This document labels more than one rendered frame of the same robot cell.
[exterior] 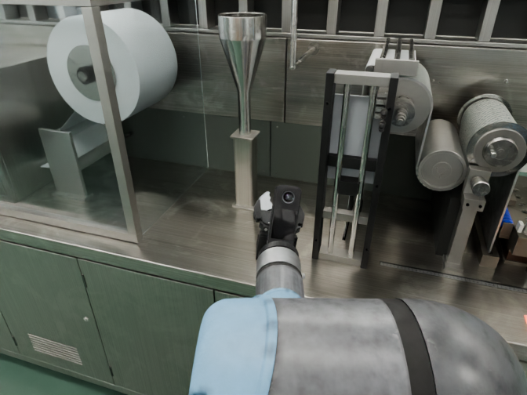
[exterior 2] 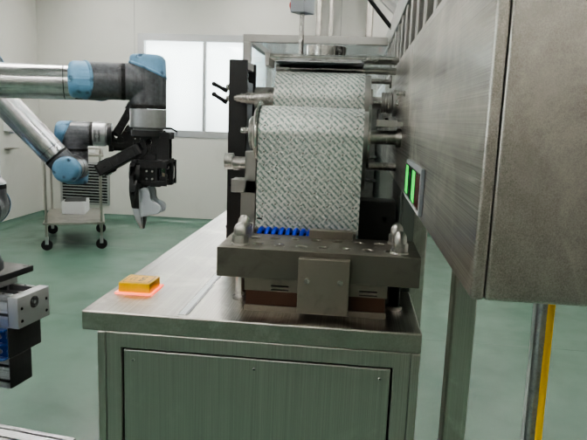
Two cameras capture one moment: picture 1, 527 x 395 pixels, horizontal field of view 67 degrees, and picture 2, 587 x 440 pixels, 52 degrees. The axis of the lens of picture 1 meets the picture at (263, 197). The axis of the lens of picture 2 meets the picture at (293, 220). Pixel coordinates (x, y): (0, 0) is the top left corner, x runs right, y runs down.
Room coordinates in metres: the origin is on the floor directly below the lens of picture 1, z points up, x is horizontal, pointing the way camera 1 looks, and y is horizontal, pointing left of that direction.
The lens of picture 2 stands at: (0.71, -1.99, 1.29)
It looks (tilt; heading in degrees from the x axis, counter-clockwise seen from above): 10 degrees down; 78
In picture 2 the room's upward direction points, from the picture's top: 2 degrees clockwise
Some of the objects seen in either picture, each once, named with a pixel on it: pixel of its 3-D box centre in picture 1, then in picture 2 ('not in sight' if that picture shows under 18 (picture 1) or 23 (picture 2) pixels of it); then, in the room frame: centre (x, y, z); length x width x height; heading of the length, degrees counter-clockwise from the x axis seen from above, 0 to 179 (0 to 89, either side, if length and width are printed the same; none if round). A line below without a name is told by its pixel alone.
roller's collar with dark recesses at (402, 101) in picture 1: (401, 110); (266, 99); (0.98, -0.35, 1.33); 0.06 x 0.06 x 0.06; 72
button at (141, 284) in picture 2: not in sight; (140, 284); (0.65, -0.67, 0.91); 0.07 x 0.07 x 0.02; 72
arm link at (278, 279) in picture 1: (280, 306); (74, 134); (0.43, -0.02, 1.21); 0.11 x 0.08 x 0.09; 179
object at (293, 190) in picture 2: (500, 179); (307, 195); (1.02, -0.69, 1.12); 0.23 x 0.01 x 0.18; 162
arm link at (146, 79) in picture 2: not in sight; (146, 82); (0.67, -0.68, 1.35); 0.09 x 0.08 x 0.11; 4
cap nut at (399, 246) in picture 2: not in sight; (399, 242); (1.16, -0.91, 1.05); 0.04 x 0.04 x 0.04
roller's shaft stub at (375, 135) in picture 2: not in sight; (385, 137); (1.20, -0.68, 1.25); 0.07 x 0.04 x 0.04; 162
